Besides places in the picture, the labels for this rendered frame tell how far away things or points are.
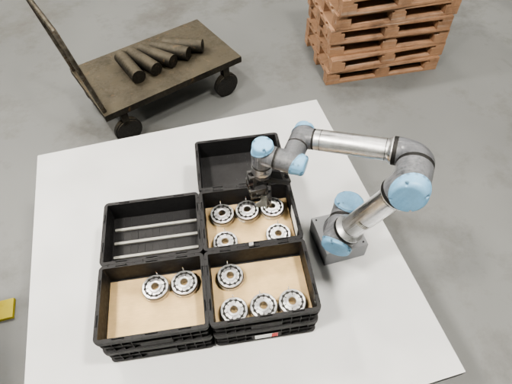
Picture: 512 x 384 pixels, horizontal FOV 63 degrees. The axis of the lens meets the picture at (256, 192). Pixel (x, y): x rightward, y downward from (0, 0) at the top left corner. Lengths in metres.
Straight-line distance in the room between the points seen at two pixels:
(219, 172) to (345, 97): 1.95
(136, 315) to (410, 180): 1.09
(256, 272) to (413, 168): 0.75
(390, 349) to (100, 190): 1.53
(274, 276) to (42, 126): 2.67
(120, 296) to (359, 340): 0.95
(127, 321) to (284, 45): 3.20
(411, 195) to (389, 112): 2.40
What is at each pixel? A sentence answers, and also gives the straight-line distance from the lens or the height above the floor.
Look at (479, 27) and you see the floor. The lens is 4.98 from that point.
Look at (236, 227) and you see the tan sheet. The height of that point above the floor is 0.83.
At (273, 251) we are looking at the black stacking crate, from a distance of 1.71.
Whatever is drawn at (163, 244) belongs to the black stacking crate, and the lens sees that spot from 1.83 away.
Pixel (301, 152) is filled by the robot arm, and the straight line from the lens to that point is 1.43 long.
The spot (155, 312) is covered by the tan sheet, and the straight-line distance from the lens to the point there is 1.70.
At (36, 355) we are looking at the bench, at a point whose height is 0.70.
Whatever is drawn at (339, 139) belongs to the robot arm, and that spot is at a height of 1.35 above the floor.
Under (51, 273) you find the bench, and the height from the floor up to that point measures 0.70.
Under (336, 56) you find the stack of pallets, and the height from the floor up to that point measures 0.25.
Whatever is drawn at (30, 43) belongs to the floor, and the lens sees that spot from 4.92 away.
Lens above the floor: 2.37
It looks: 53 degrees down
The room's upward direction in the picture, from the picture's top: 2 degrees counter-clockwise
